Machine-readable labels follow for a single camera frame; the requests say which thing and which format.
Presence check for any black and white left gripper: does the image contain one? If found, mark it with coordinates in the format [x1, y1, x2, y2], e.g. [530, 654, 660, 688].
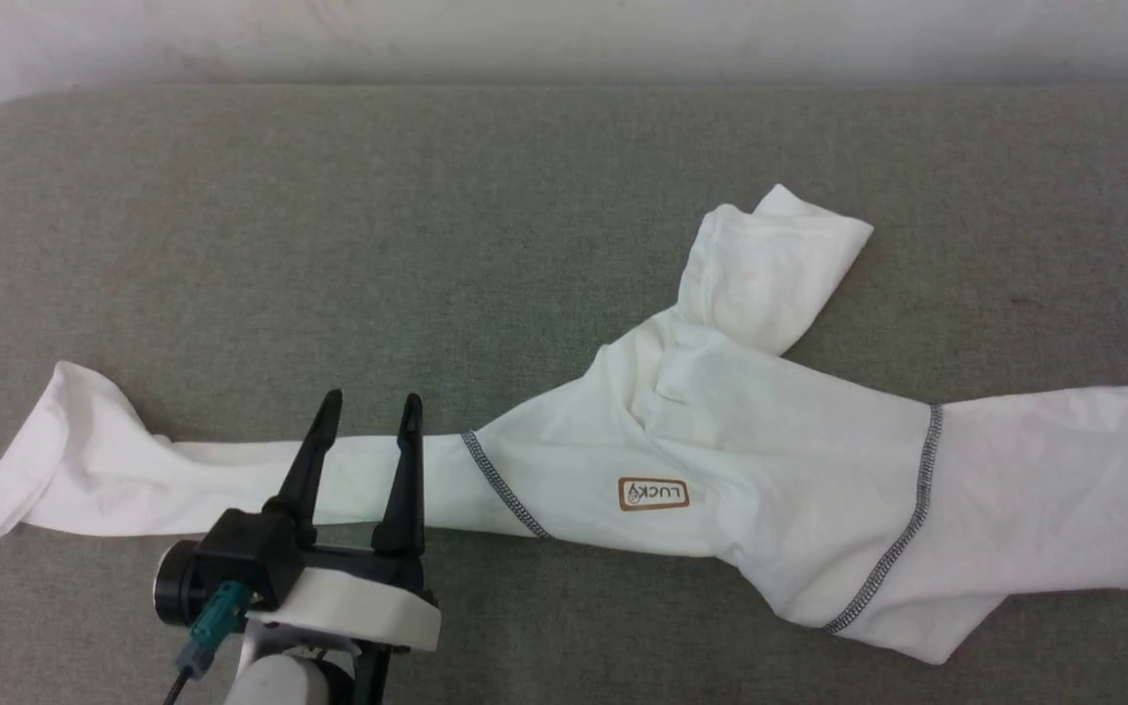
[194, 389, 444, 654]

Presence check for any white long-sleeve garment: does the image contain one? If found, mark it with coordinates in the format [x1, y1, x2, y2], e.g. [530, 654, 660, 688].
[0, 183, 1128, 667]

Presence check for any black cable with teal connector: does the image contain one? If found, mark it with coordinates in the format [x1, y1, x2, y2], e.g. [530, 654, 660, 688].
[162, 580, 258, 705]

